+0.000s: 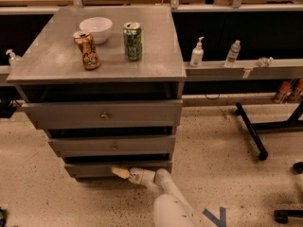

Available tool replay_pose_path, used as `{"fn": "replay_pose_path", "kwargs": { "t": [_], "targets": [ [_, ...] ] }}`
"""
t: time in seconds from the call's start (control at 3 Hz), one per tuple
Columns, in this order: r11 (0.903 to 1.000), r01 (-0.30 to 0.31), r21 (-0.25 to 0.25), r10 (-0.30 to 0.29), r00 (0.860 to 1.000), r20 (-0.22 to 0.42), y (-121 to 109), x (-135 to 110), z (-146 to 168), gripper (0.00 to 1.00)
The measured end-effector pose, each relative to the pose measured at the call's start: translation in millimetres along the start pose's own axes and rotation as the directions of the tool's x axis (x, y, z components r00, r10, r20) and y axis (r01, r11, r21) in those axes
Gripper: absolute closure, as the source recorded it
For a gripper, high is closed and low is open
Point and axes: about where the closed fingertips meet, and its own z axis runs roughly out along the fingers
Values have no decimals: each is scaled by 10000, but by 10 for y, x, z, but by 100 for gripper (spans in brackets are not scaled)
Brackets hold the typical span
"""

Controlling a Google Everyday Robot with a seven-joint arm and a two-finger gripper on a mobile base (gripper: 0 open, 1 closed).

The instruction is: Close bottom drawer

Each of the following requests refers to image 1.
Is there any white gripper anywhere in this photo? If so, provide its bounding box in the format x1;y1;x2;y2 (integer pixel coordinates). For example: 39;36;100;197
112;166;155;187

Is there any grey bottom drawer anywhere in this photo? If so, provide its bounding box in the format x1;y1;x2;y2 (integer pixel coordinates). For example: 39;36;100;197
64;160;172;178

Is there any grey drawer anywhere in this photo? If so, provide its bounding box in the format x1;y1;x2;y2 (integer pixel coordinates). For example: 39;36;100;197
49;135;175;158
64;160;172;178
23;100;182;130

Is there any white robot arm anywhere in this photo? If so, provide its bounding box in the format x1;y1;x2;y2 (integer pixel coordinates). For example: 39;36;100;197
112;166;204;227

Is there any grey middle drawer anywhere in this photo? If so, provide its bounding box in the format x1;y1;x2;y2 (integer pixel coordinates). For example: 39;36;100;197
49;135;175;158

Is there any grey top drawer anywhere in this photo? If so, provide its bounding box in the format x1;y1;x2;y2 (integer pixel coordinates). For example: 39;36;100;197
23;100;182;130

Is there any grey wooden drawer cabinet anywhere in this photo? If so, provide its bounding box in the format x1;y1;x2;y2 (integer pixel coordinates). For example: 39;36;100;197
8;7;186;179

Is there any blue tape floor marker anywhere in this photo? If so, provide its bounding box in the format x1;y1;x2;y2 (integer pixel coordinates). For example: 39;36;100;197
203;207;227;227

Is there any green soda can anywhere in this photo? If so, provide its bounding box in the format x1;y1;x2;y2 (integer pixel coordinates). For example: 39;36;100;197
123;22;142;61

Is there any white pump bottle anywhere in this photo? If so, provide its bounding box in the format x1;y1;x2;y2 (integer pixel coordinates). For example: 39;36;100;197
190;37;204;67

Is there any crushed gold can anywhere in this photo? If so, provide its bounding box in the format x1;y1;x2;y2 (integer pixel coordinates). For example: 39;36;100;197
73;30;99;70

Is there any white bowl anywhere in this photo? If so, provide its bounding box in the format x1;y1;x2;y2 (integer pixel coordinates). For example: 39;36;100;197
80;17;113;44

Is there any clear pump bottle left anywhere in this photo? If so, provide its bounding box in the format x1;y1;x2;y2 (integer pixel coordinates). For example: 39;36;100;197
6;49;21;67

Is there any black chair caster base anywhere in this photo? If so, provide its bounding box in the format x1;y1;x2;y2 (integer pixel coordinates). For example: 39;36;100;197
274;210;303;224

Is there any clear water bottle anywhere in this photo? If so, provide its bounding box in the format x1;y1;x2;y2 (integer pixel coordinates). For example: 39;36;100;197
224;40;241;68

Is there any black caster wheel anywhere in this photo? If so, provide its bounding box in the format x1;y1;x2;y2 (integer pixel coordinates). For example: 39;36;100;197
293;162;303;174

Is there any crumpled clear plastic wrapper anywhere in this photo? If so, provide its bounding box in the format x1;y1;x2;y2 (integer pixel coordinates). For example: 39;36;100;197
257;57;274;67

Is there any black metal stand base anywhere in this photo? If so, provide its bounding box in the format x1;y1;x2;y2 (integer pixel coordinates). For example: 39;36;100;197
236;101;303;161

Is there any orange bottle left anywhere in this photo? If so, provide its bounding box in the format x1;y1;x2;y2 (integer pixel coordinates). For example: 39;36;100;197
273;81;291;103

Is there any orange bottle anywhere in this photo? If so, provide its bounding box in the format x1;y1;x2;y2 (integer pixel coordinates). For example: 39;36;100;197
288;79;303;102
273;81;291;103

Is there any orange bottle right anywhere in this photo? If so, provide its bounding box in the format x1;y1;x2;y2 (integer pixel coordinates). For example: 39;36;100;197
288;79;303;102

